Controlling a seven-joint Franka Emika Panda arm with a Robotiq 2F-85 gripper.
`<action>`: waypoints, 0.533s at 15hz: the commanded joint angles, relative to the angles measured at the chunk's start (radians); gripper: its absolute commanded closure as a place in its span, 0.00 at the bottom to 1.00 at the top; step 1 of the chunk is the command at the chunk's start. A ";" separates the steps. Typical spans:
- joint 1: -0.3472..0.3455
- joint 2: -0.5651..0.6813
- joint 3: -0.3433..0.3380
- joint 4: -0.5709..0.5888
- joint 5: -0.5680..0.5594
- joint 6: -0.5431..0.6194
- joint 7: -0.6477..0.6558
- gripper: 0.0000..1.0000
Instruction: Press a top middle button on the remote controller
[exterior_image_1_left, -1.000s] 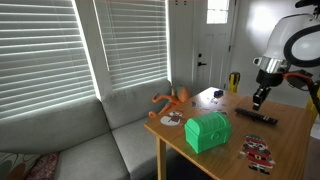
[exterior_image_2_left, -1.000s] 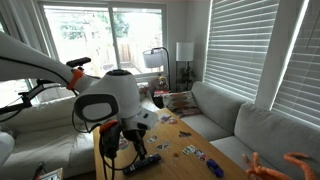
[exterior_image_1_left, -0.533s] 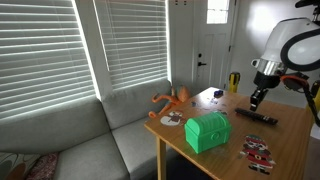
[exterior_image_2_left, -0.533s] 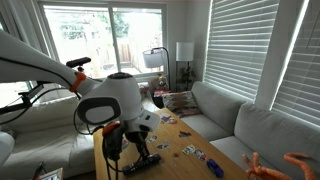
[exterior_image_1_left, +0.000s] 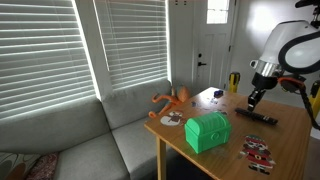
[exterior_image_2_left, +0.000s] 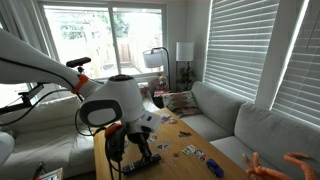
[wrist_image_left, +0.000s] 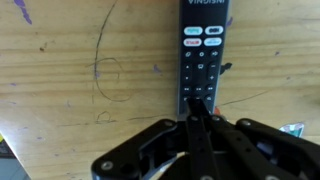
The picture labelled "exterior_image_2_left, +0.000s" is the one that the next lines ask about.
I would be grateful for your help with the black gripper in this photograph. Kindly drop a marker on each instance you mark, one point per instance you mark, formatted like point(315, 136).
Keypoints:
point(138, 137)

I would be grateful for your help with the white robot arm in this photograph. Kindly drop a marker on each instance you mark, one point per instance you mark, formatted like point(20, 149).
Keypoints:
point(33, 63)

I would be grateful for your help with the small colourful sticker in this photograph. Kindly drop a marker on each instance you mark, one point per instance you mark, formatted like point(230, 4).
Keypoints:
point(152, 138)
point(200, 154)

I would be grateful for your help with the small grey sticker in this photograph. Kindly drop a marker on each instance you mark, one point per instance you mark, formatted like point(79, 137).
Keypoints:
point(163, 145)

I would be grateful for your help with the white snowman sticker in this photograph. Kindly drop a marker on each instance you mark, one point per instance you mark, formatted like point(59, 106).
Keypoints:
point(165, 117)

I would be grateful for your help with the small dark sticker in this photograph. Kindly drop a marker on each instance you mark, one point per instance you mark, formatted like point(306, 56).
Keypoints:
point(185, 134)

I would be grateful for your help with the wooden table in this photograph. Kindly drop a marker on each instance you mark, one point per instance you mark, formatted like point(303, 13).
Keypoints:
point(186, 166)

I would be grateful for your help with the red box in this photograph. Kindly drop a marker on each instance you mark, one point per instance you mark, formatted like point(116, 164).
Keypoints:
point(161, 93)

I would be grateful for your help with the reddish patterned throw pillow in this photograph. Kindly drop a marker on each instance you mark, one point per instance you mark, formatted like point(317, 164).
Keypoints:
point(191, 112)

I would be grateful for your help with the swirl patterned throw pillow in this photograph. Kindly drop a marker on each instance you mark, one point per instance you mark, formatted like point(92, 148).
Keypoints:
point(180, 100)

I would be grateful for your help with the small bear figurine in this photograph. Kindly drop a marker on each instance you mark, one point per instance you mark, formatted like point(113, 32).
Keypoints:
point(162, 81)

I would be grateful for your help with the dark potted plant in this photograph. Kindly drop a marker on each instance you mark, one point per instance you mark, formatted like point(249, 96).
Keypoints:
point(186, 75)

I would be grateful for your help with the arc floor lamp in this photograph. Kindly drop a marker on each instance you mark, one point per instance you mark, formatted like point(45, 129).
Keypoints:
point(153, 58)

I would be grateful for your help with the small box with picture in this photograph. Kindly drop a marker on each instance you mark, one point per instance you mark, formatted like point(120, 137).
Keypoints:
point(51, 175)

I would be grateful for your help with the white covered sofa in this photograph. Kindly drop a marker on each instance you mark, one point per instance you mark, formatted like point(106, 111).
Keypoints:
point(43, 146)

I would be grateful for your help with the cylinder shade floor lamp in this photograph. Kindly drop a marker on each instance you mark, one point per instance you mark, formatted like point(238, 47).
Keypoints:
point(185, 50)

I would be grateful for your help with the orange octopus toy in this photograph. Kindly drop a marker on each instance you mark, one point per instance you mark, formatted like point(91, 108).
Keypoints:
point(263, 173)

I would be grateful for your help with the grey sectional sofa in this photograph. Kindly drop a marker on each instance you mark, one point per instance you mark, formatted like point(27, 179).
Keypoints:
point(266, 133)

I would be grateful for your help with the large sliding glass window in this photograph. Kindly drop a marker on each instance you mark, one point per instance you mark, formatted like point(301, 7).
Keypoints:
point(86, 40)

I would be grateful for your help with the wide white window blind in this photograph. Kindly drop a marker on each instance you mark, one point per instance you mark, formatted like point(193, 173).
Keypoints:
point(240, 43)

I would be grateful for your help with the narrow white window blind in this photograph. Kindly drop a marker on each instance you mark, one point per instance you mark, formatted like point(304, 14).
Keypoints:
point(303, 83)

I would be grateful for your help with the light grey curtain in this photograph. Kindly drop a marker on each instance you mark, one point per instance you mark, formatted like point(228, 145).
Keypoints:
point(23, 16)

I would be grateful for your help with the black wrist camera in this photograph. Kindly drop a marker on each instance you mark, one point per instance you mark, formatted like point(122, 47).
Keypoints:
point(116, 146)

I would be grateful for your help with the black camera on tripod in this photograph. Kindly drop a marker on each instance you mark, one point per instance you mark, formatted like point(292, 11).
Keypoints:
point(78, 62)

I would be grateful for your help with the black stand bracket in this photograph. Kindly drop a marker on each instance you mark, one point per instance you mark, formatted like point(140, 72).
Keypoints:
point(30, 95)

